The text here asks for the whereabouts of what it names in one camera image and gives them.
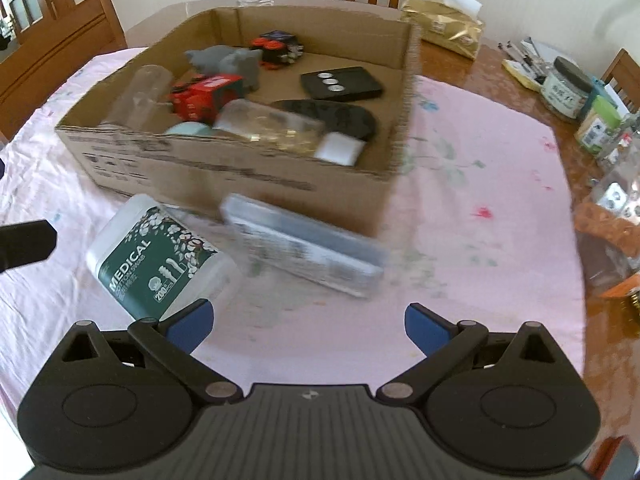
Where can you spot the black digital timer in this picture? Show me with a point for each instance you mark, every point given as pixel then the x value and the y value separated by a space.
pixel 342 84

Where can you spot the green label cotton swab box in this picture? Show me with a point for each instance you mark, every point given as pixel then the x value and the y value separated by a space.
pixel 160 265

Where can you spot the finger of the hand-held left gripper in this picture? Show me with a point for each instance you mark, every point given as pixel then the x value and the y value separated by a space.
pixel 25 245

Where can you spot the yellow sponge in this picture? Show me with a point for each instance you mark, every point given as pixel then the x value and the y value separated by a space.
pixel 520 75

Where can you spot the large clear jar black lid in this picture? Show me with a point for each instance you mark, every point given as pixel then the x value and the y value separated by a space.
pixel 610 220

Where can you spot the grey elephant toy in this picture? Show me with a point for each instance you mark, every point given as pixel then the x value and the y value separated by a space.
pixel 230 65

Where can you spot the small glass jar black lid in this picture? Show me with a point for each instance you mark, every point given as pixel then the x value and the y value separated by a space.
pixel 567 90

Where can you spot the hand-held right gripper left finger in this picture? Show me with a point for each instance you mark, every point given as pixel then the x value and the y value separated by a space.
pixel 190 325

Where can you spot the black oval case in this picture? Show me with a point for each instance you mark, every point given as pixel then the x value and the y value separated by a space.
pixel 335 117

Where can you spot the orange cardboard box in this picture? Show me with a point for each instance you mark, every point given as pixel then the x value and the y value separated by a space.
pixel 622 289

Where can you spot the green lid white container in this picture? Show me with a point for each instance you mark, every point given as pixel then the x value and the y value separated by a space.
pixel 597 127

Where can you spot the pile of papers and pens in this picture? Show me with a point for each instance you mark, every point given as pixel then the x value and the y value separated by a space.
pixel 535 55

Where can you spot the black and red toy car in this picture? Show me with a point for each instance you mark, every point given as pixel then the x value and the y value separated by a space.
pixel 277 50

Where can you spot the pale teal plastic object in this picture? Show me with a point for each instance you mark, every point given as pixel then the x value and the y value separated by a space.
pixel 189 130

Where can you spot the red toy fire truck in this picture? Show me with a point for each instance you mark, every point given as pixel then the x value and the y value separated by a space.
pixel 200 95

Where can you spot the pink floral tablecloth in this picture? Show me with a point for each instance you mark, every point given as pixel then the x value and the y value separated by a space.
pixel 475 260

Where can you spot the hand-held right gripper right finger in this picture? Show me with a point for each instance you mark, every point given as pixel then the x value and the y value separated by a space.
pixel 425 330

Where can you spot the gold tissue pack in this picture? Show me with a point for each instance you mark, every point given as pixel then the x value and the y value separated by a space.
pixel 445 25

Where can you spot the clear plastic case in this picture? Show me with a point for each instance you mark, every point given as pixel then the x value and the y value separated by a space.
pixel 310 250

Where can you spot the clear bottle of yellow capsules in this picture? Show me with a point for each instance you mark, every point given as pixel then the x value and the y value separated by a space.
pixel 280 127

